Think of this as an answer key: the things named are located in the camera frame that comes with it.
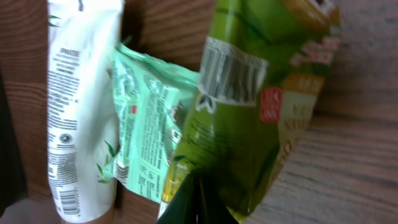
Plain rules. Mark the white tube with gold cap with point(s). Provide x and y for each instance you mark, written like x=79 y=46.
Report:
x=82 y=124

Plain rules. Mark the green yellow snack packet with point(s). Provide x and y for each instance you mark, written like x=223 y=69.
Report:
x=263 y=67

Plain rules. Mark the teal snack packet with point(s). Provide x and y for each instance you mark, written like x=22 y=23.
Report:
x=152 y=98

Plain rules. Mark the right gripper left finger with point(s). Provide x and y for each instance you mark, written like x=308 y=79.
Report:
x=13 y=183

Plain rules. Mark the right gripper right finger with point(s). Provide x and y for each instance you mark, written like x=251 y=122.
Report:
x=198 y=196

